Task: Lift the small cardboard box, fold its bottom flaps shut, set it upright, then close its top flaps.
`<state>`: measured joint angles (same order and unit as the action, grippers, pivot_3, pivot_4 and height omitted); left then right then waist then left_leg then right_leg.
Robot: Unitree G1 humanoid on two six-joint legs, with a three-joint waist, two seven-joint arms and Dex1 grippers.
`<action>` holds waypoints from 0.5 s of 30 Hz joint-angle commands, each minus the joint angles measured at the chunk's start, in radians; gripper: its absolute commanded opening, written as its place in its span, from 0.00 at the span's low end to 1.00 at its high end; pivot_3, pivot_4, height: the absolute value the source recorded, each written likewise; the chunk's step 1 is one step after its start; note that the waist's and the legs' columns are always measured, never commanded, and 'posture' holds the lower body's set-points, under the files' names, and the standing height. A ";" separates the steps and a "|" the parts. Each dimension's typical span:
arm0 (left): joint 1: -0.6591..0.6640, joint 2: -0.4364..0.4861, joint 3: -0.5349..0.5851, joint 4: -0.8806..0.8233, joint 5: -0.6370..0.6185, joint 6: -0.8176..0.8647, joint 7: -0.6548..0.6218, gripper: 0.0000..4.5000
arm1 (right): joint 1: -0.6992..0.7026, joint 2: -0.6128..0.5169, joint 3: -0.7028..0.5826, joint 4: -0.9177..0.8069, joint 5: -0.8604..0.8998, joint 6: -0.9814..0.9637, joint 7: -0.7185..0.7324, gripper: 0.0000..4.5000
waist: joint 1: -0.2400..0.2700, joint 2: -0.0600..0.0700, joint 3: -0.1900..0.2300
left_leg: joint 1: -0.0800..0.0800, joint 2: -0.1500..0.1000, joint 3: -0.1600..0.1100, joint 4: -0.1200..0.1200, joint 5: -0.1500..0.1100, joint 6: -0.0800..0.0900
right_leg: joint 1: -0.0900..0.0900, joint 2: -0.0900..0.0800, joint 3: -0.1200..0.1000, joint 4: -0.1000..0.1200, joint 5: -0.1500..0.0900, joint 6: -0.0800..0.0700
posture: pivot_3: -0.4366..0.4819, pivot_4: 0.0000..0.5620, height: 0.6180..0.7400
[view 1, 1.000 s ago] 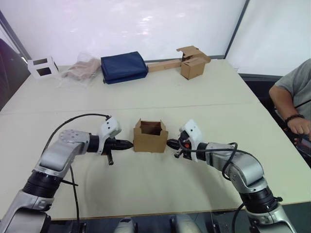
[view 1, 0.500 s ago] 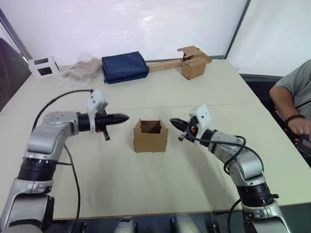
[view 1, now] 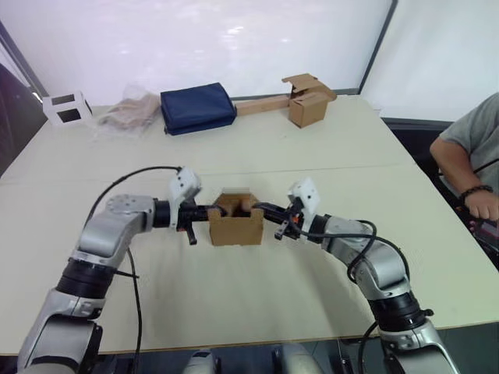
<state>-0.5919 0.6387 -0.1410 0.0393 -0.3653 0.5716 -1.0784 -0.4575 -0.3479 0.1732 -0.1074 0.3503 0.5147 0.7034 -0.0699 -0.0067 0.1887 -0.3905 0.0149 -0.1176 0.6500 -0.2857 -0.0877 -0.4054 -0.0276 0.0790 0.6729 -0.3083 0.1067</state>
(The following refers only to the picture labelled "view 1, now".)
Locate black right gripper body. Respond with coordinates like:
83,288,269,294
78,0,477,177
279,197,310,239

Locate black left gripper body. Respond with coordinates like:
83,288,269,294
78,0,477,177
176,203,214,235

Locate small brown cardboard box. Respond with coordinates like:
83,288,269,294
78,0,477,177
206,187,265,247

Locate open brown cardboard box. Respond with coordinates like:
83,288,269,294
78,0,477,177
281,72,338,129

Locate white box with black windows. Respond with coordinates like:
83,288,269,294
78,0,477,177
41,90,94,126

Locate bystander bare hand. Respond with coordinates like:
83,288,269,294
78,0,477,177
465,189,499,223

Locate navy blue fabric bag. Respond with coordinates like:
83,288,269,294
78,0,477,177
159,81,238,136

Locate long light wooden bar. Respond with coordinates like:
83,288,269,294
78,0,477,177
233,95,292,117

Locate clear plastic bag brown contents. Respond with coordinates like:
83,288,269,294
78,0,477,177
91,83,163,136

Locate grey rounded shape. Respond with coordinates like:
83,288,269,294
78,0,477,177
182,348,218,374

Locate black red handheld device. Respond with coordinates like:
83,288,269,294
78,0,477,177
469,217,499,242

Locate large black panel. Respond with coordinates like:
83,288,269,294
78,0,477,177
0,62,44,172

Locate person in grey shirt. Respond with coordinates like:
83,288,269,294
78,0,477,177
439,92,499,188

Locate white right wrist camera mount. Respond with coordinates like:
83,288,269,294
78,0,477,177
287,177,323,235

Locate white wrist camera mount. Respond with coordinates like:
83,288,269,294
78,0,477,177
287,177,323,235
168,166,203,231

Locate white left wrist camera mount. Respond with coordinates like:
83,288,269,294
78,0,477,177
168,166,203,231

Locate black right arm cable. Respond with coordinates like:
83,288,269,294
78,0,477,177
299,220,410,374

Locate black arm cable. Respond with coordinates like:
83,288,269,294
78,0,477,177
83,165,184,355
299,220,410,374

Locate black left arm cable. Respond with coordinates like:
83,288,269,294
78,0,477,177
83,165,184,355

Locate dark bead bracelet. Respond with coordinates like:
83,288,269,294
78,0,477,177
458,184,494,202

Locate dark grey partition frame post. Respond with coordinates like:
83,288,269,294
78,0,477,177
360,0,398,95
0,17,50,98

